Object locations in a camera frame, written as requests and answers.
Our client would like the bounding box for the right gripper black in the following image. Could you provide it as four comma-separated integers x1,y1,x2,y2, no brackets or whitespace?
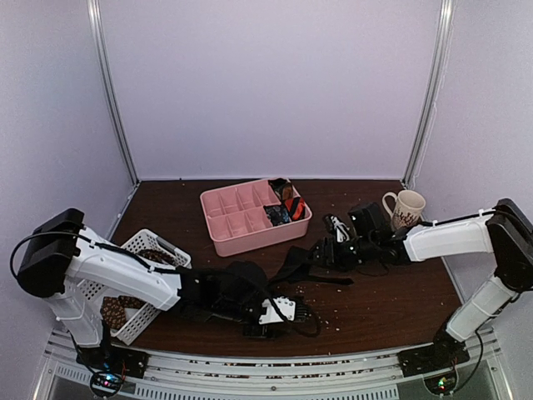
301,235,376,273

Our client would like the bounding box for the black necktie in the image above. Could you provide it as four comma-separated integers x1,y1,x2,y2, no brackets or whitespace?
225,246,354,289

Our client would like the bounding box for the white perforated plastic basket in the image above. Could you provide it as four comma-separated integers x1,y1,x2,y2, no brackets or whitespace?
67,229,192,345

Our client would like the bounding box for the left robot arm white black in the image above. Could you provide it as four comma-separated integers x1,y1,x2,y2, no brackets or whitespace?
9,208,282,370

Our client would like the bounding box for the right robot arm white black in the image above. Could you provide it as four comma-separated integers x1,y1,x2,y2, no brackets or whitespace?
310,198,532,368

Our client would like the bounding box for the rolled orange black tie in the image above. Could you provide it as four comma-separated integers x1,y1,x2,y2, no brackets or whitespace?
283,197,306,222

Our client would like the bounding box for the rolled blue patterned tie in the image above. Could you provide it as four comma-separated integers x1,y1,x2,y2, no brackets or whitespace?
263,204,291,227

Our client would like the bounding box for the pink divided organizer tray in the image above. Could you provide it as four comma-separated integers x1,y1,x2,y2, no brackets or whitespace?
200,179,313,257

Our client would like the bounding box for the rolled brown tie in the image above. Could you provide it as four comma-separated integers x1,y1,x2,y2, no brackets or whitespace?
267,178,294,202

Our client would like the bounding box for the white patterned mug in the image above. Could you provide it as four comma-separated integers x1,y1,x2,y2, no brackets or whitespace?
381,189,426,230

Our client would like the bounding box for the brown patterned necktie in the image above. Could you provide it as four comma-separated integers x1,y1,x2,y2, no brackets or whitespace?
100,249,174,330

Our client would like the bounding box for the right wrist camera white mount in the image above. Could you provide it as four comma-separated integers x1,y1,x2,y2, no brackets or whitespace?
323,214,353,243

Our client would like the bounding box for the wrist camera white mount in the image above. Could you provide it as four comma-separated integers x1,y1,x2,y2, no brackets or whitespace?
258,296,310,325
323,214,353,243

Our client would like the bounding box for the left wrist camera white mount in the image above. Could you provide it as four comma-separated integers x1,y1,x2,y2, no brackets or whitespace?
258,296,310,325

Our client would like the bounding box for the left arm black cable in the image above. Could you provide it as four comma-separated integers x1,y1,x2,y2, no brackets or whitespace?
10,232,321,337

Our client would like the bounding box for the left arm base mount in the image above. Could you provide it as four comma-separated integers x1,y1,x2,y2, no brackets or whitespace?
76,347,149,378

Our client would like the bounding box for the aluminium front rail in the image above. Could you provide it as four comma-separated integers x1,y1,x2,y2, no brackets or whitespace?
43,328,503,400

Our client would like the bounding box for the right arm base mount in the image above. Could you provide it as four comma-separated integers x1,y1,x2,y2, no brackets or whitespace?
397,343,470,378

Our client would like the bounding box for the right aluminium frame post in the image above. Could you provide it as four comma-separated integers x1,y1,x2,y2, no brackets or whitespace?
403,0,456,188

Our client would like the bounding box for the aluminium frame post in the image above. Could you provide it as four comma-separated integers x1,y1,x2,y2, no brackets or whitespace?
403,0,456,188
87,0,140,186

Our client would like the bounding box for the left aluminium frame post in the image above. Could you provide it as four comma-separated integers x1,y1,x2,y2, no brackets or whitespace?
87,0,140,186

